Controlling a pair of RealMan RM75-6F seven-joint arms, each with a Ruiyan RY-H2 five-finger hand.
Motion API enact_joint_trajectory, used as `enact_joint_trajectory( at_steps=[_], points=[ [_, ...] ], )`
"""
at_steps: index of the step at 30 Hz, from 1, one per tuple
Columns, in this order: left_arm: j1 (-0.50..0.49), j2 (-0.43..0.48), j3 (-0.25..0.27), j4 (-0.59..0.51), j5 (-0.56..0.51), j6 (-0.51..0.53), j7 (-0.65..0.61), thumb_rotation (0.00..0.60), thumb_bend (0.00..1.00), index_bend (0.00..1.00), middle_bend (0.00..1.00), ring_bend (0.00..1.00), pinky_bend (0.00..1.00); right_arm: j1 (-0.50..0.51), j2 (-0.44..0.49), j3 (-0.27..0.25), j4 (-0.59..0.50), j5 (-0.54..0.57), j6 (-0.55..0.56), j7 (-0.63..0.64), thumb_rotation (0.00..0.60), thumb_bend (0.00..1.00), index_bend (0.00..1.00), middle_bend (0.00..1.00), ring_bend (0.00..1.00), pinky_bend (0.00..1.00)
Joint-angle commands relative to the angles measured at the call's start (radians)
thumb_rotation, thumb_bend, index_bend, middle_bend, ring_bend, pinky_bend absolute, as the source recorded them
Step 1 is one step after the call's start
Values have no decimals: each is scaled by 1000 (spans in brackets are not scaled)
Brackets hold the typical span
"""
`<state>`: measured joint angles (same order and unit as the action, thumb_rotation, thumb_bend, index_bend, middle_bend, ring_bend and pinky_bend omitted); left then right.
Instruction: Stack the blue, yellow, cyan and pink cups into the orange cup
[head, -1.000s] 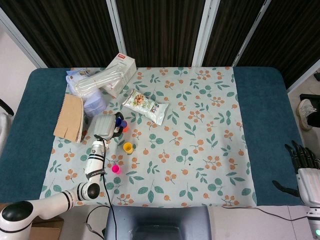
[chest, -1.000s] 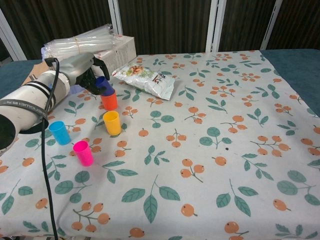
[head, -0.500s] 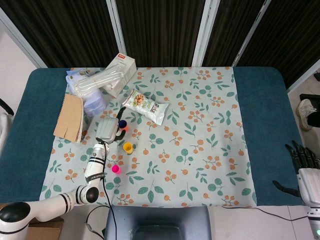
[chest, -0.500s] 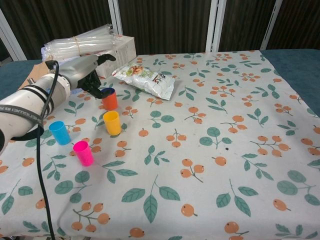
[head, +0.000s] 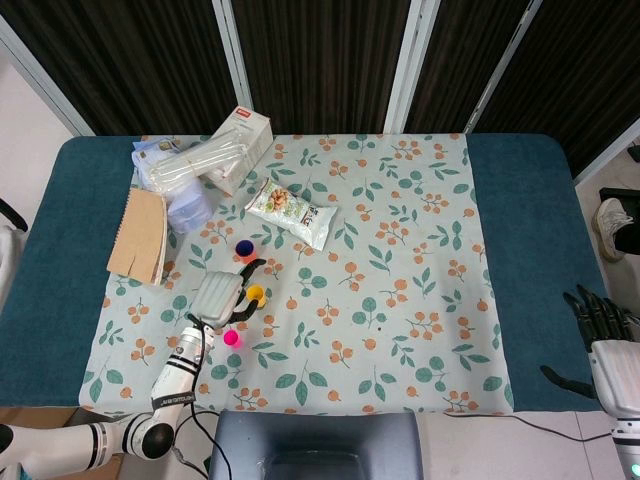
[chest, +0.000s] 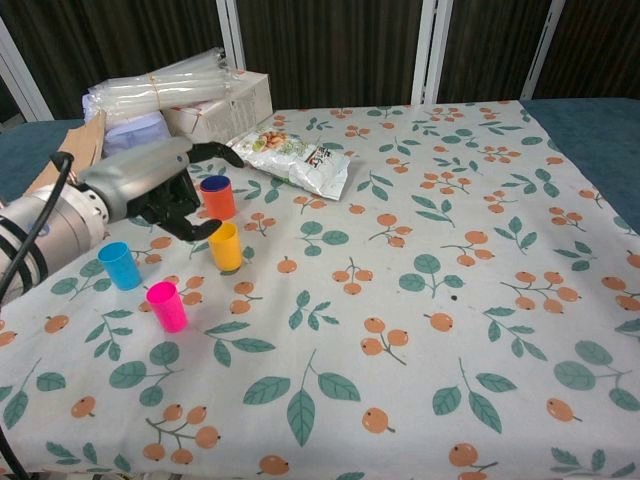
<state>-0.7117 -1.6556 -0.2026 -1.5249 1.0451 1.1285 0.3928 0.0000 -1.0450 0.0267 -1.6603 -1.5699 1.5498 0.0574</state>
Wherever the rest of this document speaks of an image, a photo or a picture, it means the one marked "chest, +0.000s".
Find left black grey robot hand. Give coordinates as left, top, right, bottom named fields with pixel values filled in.
left=77, top=137, right=245, bottom=242

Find light blue plastic cup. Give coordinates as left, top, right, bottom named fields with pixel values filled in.
left=97, top=241, right=143, bottom=291

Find yellow plastic cup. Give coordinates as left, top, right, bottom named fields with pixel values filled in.
left=207, top=221, right=243, bottom=272

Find pink plastic cup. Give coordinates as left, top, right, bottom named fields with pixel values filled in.
left=145, top=281, right=190, bottom=334

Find lavender wrapped paper pack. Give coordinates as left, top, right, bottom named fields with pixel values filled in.
left=81, top=92, right=171, bottom=166

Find brown cardboard sheet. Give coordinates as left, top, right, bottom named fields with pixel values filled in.
left=22, top=109, right=109, bottom=201

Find orange plastic cup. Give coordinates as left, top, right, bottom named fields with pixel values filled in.
left=199, top=175, right=236, bottom=221

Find bundle of white plastic tubes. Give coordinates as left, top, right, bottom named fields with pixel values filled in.
left=87, top=46, right=246, bottom=124

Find white cardboard box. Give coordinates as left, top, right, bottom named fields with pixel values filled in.
left=162, top=69, right=275, bottom=151

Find silver nut snack bag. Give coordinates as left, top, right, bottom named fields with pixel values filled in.
left=223, top=125, right=351, bottom=201

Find fruit and leaf print tablecloth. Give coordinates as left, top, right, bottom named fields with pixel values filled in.
left=0, top=99, right=640, bottom=480

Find teal table cover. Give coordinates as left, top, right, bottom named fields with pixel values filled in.
left=0, top=97, right=640, bottom=236

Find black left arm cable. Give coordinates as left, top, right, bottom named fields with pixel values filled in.
left=0, top=151, right=76, bottom=301

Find dark folding screen white frame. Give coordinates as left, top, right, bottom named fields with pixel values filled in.
left=0, top=0, right=640, bottom=124

